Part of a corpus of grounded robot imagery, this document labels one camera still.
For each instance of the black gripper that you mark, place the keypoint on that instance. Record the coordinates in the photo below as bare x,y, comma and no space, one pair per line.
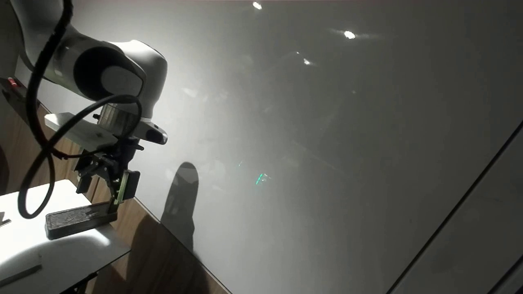
112,154

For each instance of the black Expo board duster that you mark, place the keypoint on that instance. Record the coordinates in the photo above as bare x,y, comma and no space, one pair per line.
76,221

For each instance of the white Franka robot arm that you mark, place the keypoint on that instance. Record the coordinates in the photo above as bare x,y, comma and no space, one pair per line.
132,59

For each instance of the small red-topped object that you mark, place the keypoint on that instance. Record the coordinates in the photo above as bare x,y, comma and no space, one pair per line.
12,82

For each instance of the large white whiteboard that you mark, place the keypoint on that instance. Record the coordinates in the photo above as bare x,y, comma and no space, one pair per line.
328,164

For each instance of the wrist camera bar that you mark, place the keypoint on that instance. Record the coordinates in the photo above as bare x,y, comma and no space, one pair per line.
76,128

